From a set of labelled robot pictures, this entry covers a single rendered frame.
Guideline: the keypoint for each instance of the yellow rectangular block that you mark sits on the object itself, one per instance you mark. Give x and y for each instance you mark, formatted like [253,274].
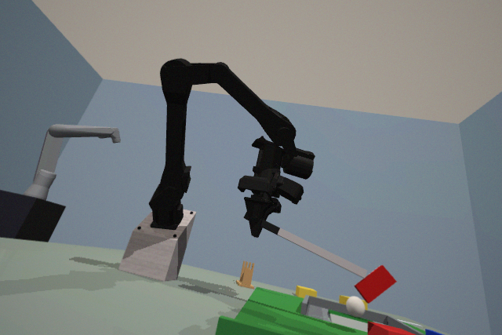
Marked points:
[343,300]
[302,291]

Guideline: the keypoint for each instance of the white ball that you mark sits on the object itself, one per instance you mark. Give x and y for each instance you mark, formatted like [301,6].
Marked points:
[355,307]

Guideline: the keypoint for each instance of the green putting mat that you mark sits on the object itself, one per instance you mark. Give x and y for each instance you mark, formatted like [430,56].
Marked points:
[281,312]

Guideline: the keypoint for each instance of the red putter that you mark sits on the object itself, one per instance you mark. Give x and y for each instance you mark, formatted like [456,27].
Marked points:
[370,287]

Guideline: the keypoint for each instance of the red block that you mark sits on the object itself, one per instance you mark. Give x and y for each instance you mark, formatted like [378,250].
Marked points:
[379,329]

